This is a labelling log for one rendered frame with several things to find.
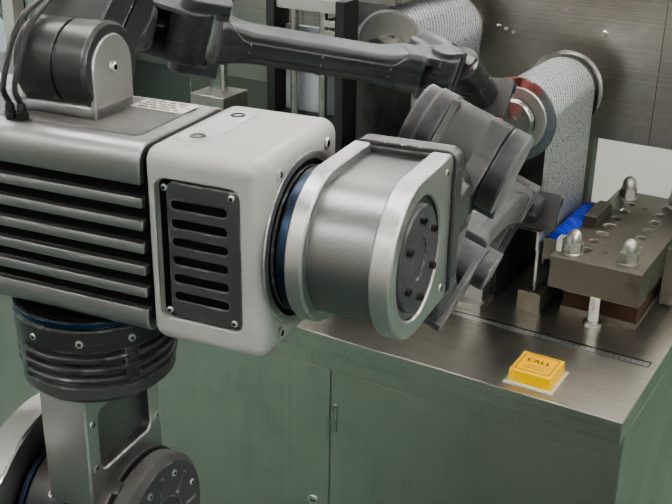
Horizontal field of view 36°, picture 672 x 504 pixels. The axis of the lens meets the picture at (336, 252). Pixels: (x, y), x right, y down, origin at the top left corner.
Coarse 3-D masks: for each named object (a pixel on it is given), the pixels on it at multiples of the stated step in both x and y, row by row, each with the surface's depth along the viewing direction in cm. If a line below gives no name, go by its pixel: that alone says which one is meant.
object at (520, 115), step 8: (512, 104) 177; (520, 104) 176; (512, 112) 177; (520, 112) 177; (528, 112) 176; (504, 120) 179; (512, 120) 178; (520, 120) 177; (528, 120) 176; (520, 128) 178; (528, 128) 177
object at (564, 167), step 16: (560, 144) 184; (576, 144) 193; (544, 160) 180; (560, 160) 186; (576, 160) 195; (544, 176) 181; (560, 176) 189; (576, 176) 197; (560, 192) 191; (576, 192) 200; (560, 208) 193; (576, 208) 202
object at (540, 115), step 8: (520, 88) 177; (512, 96) 178; (520, 96) 177; (528, 96) 177; (528, 104) 177; (536, 104) 176; (536, 112) 177; (544, 112) 176; (536, 120) 177; (544, 120) 176; (536, 128) 178; (544, 128) 177; (536, 136) 178
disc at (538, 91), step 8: (520, 80) 177; (528, 80) 176; (528, 88) 177; (536, 88) 176; (536, 96) 176; (544, 96) 176; (544, 104) 176; (552, 104) 175; (552, 112) 176; (552, 120) 176; (552, 128) 177; (544, 136) 178; (552, 136) 177; (536, 144) 179; (544, 144) 178; (536, 152) 180
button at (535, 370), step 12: (516, 360) 168; (528, 360) 168; (540, 360) 168; (552, 360) 168; (516, 372) 166; (528, 372) 165; (540, 372) 165; (552, 372) 165; (528, 384) 165; (540, 384) 164; (552, 384) 164
